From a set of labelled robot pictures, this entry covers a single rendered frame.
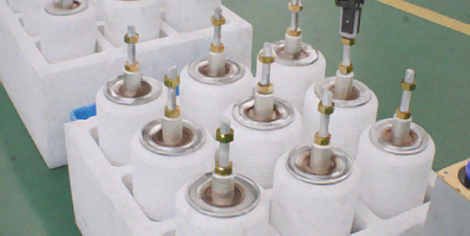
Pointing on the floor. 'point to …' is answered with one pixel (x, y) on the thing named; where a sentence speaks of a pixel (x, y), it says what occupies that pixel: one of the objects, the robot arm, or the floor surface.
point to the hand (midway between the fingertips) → (350, 19)
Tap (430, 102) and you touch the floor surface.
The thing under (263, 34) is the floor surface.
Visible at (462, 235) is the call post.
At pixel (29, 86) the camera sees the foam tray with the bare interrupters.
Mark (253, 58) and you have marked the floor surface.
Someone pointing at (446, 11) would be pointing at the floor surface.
